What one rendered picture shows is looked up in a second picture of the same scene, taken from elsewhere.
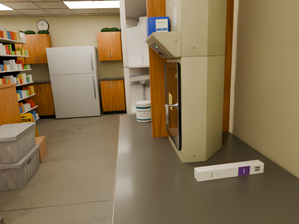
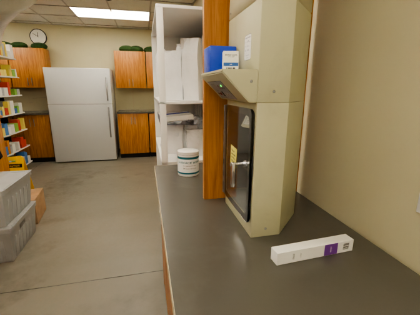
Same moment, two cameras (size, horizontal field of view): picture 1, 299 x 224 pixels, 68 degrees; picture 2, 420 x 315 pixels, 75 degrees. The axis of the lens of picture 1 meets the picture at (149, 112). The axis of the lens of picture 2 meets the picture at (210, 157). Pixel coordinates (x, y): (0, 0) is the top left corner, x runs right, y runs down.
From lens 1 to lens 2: 0.16 m
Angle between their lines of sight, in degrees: 7
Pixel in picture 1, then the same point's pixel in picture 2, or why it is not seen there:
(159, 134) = (213, 195)
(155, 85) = (210, 133)
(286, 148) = (375, 219)
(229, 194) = (320, 284)
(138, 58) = (177, 92)
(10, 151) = not seen: outside the picture
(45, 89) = (40, 123)
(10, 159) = not seen: outside the picture
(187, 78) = (264, 130)
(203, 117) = (279, 180)
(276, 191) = (374, 277)
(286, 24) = (384, 68)
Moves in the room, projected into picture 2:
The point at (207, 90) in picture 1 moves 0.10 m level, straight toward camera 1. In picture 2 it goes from (285, 146) to (290, 154)
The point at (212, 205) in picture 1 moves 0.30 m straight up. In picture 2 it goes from (302, 300) to (314, 188)
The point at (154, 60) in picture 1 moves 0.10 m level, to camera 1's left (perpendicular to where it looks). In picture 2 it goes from (210, 100) to (187, 100)
